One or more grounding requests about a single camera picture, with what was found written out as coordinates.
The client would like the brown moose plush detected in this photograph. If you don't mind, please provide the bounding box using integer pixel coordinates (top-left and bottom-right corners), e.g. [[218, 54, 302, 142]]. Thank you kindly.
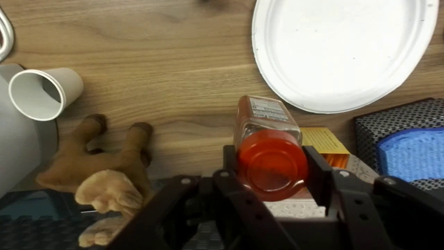
[[35, 112, 157, 249]]

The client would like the white paper cup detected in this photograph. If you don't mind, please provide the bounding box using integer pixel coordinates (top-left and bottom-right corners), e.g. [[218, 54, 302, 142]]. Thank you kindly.
[[8, 67, 85, 122]]

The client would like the grey mesh basket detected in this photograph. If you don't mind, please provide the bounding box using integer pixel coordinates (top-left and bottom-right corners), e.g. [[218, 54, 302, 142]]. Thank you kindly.
[[354, 97, 444, 192]]

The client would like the white coiled cable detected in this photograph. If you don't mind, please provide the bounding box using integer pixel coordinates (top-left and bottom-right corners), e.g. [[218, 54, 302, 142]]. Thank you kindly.
[[0, 6, 17, 64]]

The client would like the spice jar orange lid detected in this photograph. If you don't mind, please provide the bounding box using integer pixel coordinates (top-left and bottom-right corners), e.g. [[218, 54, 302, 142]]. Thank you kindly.
[[234, 94, 311, 203]]

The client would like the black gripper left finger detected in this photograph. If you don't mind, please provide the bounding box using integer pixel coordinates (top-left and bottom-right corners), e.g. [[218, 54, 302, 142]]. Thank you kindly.
[[106, 144, 303, 250]]

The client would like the yellow tea box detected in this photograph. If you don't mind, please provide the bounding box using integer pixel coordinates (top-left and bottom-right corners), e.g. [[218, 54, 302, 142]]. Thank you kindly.
[[299, 126, 352, 171]]

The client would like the white paper plate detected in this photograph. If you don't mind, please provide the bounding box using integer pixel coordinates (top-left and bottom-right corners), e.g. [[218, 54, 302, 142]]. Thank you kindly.
[[250, 0, 440, 115]]

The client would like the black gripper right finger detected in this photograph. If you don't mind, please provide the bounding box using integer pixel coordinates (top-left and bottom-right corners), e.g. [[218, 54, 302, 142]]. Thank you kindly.
[[303, 144, 444, 250]]

